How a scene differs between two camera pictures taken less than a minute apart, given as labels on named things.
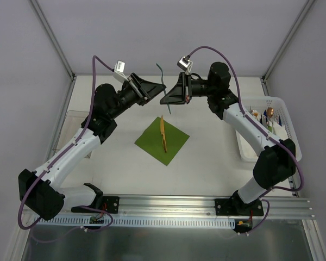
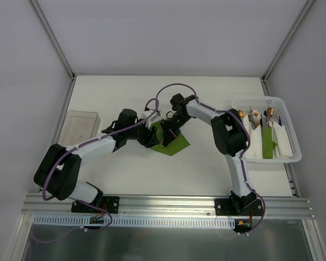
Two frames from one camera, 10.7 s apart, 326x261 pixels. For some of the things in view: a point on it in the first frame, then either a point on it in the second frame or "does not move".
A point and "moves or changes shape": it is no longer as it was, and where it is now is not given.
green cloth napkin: x=151 y=141 moves or changes shape
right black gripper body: x=185 y=87 to x=168 y=130
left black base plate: x=110 y=204 does not move
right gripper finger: x=176 y=95 to x=168 y=137
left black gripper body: x=138 y=88 to x=151 y=136
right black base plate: x=237 y=206 does not move
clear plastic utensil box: x=72 y=125 does not move
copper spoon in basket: x=270 y=112 does not move
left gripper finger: x=150 y=87 to x=154 y=142
